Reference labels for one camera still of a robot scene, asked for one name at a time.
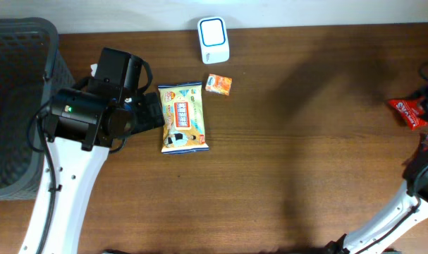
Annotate red snack bag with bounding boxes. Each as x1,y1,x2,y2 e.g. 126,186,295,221
388,97,428,131

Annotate black patterned snack packet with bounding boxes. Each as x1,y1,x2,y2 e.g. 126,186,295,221
419,133,428,152

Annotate small orange candy packet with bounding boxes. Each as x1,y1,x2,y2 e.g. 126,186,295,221
205,74,233,96

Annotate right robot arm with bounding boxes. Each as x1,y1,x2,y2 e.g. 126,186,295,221
322,133,428,254

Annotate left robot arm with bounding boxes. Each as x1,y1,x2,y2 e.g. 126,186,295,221
20,48,164,253

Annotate white barcode scanner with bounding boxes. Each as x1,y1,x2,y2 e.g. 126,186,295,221
197,16,230,65

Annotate dark grey plastic basket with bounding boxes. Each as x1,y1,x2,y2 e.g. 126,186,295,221
0,18,75,200

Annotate right black cable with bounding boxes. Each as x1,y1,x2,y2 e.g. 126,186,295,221
354,61,428,254

